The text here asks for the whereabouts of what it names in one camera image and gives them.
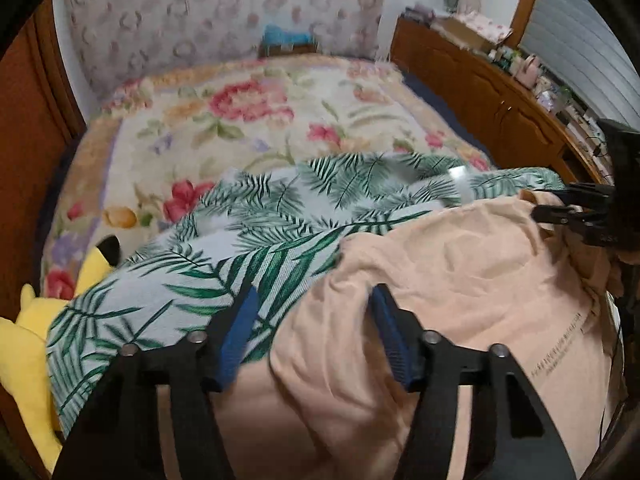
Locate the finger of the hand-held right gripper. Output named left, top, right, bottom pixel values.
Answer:
left=531, top=204, right=605, bottom=237
left=565, top=182, right=615, bottom=206

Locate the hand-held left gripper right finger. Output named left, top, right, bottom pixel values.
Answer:
left=370, top=284, right=578, bottom=480

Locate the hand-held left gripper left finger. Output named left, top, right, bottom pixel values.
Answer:
left=52, top=287, right=261, bottom=480

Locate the peach printed t-shirt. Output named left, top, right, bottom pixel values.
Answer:
left=210, top=189, right=626, bottom=480

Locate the palm leaf print sheet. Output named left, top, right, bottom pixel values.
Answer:
left=46, top=152, right=568, bottom=441

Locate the pink thermos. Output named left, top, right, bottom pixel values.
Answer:
left=517, top=55, right=543, bottom=83

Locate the wooden sideboard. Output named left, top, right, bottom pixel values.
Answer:
left=390, top=15, right=616, bottom=186

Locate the navy bed sheet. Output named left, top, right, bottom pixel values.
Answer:
left=400, top=72, right=496, bottom=161

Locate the pink floral cloth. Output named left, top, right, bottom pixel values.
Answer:
left=450, top=10, right=513, bottom=41

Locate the cardboard box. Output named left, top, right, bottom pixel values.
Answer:
left=432, top=16, right=501, bottom=53

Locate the yellow plush toy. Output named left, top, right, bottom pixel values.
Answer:
left=0, top=234, right=121, bottom=473

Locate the floral blanket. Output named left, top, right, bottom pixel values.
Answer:
left=42, top=56, right=501, bottom=301

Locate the brown box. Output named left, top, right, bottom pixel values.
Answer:
left=257, top=42, right=321, bottom=58

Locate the circle print sheer curtain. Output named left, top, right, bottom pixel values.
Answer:
left=62, top=0, right=406, bottom=106

